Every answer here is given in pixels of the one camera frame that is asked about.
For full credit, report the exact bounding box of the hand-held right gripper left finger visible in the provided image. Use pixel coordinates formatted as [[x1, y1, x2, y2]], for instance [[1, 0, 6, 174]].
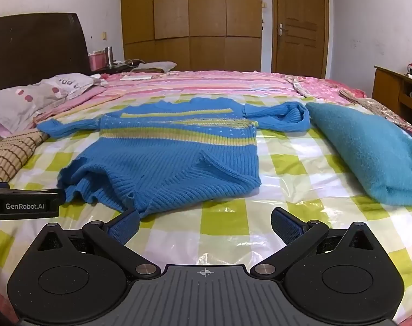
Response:
[[38, 208, 162, 278]]

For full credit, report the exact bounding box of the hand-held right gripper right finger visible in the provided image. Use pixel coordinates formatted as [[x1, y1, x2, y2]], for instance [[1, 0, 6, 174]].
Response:
[[251, 207, 376, 278]]

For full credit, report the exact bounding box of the blue striped knit sweater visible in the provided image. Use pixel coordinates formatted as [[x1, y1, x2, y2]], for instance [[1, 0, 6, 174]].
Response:
[[37, 97, 311, 218]]

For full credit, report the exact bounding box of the brown plaid cloth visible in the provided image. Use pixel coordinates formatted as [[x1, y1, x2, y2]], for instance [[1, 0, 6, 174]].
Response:
[[0, 129, 50, 183]]

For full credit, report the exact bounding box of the grey dotted pillow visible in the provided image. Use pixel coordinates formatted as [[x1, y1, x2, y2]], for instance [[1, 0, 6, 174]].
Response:
[[0, 73, 108, 134]]

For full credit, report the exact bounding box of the folded teal fleece garment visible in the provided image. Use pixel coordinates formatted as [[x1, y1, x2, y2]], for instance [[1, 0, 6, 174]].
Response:
[[306, 102, 412, 207]]

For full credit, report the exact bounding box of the pink floral quilt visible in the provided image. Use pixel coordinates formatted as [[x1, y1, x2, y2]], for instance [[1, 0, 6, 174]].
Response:
[[292, 77, 366, 102]]

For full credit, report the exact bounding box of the beige floral cloth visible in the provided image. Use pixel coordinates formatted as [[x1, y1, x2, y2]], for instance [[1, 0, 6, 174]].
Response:
[[340, 90, 412, 131]]

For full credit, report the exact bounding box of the white paper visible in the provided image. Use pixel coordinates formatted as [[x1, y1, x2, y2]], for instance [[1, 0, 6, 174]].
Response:
[[120, 74, 159, 81]]

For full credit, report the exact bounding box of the dark wooden headboard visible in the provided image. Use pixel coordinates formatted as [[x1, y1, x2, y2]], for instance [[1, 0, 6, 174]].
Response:
[[0, 13, 91, 99]]

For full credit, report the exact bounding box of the pink box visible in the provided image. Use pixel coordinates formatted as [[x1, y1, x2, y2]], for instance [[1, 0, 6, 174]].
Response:
[[88, 52, 108, 72]]

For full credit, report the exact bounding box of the grey cloth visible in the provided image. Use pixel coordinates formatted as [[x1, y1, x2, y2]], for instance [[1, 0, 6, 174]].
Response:
[[130, 61, 177, 73]]

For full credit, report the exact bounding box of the pink striped blanket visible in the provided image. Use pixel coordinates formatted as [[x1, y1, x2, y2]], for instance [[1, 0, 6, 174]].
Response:
[[33, 70, 366, 123]]

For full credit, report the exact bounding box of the wooden desk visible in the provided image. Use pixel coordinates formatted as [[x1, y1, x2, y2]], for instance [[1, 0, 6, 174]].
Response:
[[372, 66, 412, 130]]

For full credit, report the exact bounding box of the wooden door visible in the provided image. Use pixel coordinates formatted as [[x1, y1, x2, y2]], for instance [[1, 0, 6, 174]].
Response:
[[271, 0, 329, 79]]

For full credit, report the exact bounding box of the wooden wardrobe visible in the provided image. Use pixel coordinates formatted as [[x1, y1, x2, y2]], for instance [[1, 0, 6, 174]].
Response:
[[120, 0, 262, 73]]

